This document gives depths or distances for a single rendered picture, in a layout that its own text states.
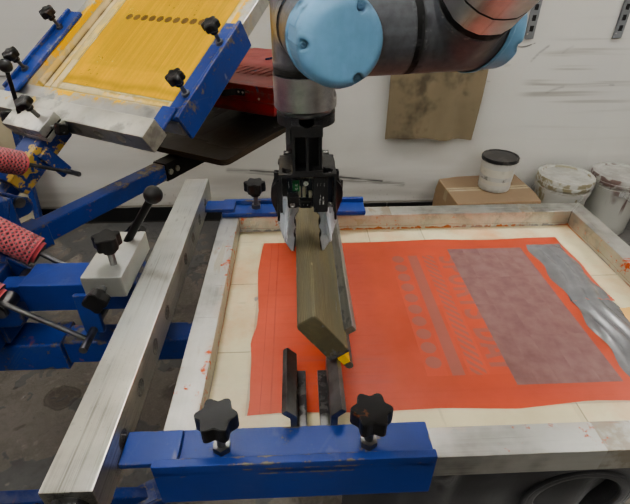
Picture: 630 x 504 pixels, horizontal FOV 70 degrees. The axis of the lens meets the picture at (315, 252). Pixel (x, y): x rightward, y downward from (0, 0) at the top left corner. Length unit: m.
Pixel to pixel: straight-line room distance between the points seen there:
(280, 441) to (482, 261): 0.55
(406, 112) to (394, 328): 2.05
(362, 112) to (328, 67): 2.31
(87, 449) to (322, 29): 0.45
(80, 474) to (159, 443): 0.08
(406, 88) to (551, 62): 0.82
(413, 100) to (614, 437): 2.23
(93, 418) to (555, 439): 0.51
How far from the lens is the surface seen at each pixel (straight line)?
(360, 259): 0.87
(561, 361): 0.76
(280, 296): 0.78
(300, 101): 0.53
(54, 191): 3.22
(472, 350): 0.72
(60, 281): 0.77
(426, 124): 2.75
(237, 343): 0.71
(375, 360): 0.68
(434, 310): 0.78
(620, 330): 0.86
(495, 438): 0.59
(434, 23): 0.45
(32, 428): 2.05
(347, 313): 0.60
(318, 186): 0.55
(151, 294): 0.69
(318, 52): 0.40
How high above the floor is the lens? 1.45
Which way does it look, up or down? 34 degrees down
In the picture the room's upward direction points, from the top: straight up
